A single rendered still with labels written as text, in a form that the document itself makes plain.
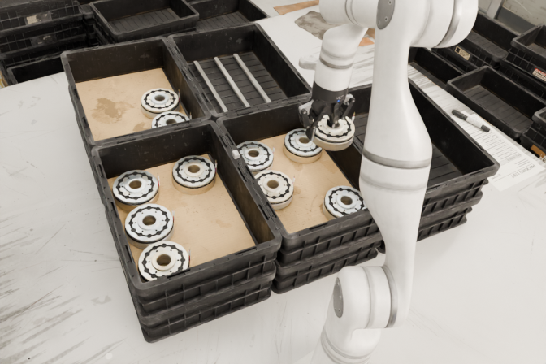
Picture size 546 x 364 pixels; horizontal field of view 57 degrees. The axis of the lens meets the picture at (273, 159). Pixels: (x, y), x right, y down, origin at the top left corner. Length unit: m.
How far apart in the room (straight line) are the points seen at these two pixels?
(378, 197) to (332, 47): 0.39
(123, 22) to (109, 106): 1.09
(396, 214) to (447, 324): 0.63
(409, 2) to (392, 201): 0.25
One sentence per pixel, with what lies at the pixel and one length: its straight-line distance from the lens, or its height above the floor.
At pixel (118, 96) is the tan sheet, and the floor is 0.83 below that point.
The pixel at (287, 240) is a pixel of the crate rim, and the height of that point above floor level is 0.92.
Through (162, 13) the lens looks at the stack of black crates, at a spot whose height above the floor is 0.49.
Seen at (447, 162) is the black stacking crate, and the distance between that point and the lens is 1.44.
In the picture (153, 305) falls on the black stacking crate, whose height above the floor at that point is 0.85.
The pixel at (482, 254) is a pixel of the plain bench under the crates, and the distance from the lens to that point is 1.45.
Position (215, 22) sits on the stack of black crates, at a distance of 2.74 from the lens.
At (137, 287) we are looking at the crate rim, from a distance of 0.96.
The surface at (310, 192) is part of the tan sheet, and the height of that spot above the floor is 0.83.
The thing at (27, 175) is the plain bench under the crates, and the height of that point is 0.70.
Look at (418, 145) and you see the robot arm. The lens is 0.67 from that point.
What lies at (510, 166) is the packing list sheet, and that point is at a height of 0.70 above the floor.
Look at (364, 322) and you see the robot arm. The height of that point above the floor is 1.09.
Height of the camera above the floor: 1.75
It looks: 45 degrees down
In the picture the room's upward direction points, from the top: 8 degrees clockwise
